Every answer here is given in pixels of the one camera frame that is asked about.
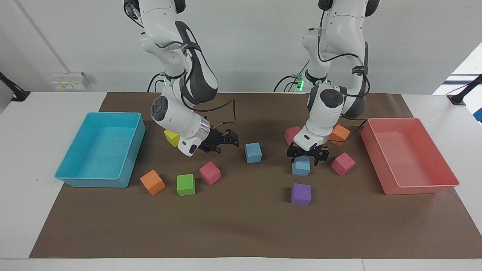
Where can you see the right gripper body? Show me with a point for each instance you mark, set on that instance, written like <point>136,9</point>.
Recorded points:
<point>213,140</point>

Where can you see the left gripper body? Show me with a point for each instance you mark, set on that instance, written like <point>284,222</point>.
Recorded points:
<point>308,149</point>

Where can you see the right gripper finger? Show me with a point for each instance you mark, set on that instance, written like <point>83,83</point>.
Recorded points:
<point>231,137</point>
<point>217,149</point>

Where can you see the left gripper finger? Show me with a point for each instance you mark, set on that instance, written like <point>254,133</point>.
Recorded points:
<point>321,155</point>
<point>292,153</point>

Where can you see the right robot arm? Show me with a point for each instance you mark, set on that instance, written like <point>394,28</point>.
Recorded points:
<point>171,37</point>

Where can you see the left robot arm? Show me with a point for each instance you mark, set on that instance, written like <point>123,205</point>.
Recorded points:
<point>340,34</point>

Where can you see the blue foam block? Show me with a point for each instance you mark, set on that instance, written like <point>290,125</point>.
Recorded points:
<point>301,168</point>
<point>253,153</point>

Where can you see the pink foam block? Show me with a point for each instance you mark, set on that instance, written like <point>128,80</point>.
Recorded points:
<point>209,173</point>
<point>343,164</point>
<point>290,134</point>

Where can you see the orange foam block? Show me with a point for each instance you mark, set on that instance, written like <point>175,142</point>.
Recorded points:
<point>340,133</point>
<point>152,182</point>

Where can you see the yellow foam block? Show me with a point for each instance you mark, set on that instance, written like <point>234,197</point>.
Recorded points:
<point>171,137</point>

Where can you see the purple foam block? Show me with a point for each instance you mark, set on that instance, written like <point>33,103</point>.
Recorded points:
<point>301,194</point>

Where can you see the green foam block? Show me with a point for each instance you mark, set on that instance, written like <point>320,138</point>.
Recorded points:
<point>186,185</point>

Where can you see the pink plastic bin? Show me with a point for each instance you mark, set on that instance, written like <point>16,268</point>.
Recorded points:
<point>408,156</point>

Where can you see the blue plastic bin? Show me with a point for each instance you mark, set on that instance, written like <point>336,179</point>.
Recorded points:
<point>99,148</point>

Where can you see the black stand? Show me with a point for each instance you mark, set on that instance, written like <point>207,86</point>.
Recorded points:
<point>13,90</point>
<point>465,92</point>

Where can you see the white wall socket box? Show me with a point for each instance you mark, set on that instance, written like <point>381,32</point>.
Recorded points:
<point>69,81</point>

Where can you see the white wall conduit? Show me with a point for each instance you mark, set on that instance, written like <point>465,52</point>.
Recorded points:
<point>41,35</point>

